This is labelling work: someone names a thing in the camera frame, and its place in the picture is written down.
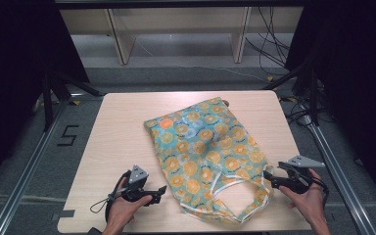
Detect black curtain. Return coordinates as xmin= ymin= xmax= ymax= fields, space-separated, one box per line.
xmin=285 ymin=0 xmax=376 ymax=214
xmin=0 ymin=0 xmax=91 ymax=194

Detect light wooden desk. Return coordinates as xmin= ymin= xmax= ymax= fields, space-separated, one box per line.
xmin=59 ymin=5 xmax=306 ymax=66

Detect black floor cables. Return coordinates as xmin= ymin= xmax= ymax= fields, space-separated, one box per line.
xmin=279 ymin=93 xmax=315 ymax=127

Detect person's left hand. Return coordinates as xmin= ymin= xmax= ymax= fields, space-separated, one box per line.
xmin=106 ymin=176 xmax=154 ymax=233

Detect aluminium rail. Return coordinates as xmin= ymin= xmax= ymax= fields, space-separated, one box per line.
xmin=0 ymin=97 xmax=71 ymax=235
xmin=302 ymin=115 xmax=376 ymax=235

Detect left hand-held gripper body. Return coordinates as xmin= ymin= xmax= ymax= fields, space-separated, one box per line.
xmin=117 ymin=164 xmax=156 ymax=203

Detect bundle of black cables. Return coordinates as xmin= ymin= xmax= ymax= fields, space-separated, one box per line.
xmin=244 ymin=6 xmax=292 ymax=76

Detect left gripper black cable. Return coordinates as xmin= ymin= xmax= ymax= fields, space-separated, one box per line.
xmin=89 ymin=169 xmax=129 ymax=223

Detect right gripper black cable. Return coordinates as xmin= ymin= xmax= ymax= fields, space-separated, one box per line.
xmin=312 ymin=177 xmax=330 ymax=208

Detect person's right hand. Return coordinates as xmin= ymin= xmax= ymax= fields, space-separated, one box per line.
xmin=278 ymin=167 xmax=327 ymax=227

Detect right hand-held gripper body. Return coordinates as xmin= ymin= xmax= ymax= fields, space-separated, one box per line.
xmin=272 ymin=155 xmax=326 ymax=196

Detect fruit print shopping bag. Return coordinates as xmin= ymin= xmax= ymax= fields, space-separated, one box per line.
xmin=143 ymin=96 xmax=274 ymax=225

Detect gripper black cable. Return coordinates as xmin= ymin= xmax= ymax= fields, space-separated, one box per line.
xmin=312 ymin=177 xmax=330 ymax=208
xmin=89 ymin=169 xmax=129 ymax=223

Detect black metal stand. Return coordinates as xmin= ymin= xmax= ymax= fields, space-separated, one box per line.
xmin=261 ymin=61 xmax=321 ymax=127
xmin=41 ymin=69 xmax=104 ymax=132

